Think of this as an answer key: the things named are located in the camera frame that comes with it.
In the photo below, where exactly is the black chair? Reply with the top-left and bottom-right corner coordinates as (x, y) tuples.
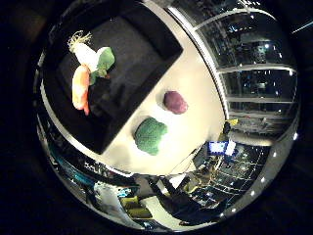
(148, 175), (229, 226)

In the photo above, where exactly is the computer monitor with blue screen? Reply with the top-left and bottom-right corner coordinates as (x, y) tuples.
(207, 140), (237, 157)

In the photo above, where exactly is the green plush broccoli toy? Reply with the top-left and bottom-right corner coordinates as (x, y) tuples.
(133, 117), (169, 157)

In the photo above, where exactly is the yellow-green cushioned seat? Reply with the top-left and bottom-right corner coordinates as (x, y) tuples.
(118, 195), (155, 220)

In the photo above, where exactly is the plush corn toy with husk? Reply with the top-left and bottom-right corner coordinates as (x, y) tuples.
(67, 29), (116, 86)

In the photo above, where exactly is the black rectangular container box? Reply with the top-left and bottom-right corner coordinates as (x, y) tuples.
(41, 1), (184, 156)

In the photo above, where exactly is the purple plush eggplant toy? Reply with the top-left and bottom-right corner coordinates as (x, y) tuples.
(162, 90), (190, 116)

